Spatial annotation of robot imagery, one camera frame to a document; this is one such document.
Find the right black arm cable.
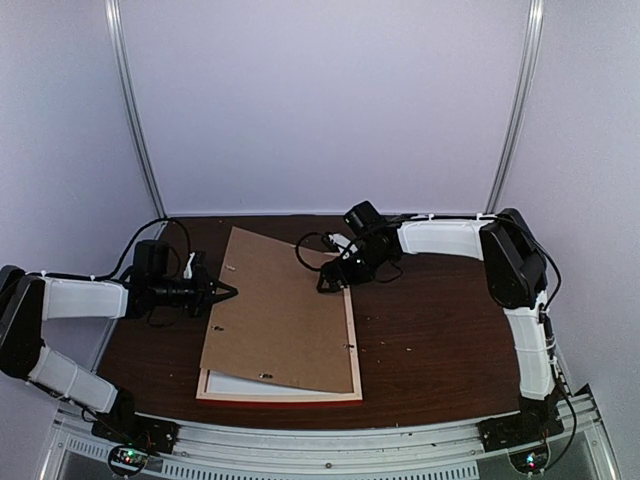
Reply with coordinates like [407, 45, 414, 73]
[295, 231, 341, 271]

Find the aluminium corner post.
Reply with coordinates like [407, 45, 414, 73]
[104, 0, 166, 217]
[485, 0, 545, 213]

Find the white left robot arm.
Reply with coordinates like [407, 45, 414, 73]
[1, 240, 238, 444]

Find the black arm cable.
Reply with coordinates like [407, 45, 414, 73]
[295, 231, 341, 271]
[94, 217, 194, 281]

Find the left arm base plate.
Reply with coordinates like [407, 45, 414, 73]
[91, 414, 179, 454]

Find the pink wooden picture frame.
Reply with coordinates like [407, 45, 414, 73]
[195, 289, 363, 408]

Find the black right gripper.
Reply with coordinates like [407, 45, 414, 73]
[319, 242, 391, 292]

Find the red landscape photo print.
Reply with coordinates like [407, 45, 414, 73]
[204, 371, 324, 396]

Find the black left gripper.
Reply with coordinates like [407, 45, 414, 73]
[151, 265, 237, 318]

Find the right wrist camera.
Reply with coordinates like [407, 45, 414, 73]
[322, 232, 357, 258]

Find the brown backing board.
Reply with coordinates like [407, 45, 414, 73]
[196, 227, 359, 403]

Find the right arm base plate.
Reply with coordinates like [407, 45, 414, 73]
[478, 413, 565, 452]

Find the right aluminium corner post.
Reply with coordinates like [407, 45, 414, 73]
[485, 0, 545, 213]

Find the aluminium front rail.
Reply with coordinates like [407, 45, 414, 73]
[35, 394, 621, 479]

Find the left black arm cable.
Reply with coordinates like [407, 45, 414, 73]
[94, 217, 194, 281]

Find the left aluminium corner post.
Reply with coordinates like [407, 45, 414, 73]
[104, 0, 166, 217]

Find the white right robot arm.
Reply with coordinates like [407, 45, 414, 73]
[316, 201, 560, 442]

